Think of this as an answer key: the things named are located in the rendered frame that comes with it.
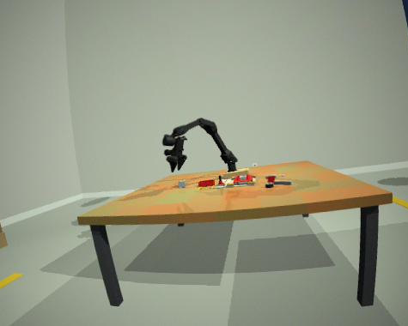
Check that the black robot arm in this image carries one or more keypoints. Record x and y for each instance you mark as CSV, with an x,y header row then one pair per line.
x,y
210,128

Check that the white flat plate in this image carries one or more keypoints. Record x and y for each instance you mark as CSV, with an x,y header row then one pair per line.
x,y
230,183

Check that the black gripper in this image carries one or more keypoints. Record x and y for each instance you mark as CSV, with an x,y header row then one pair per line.
x,y
177,158

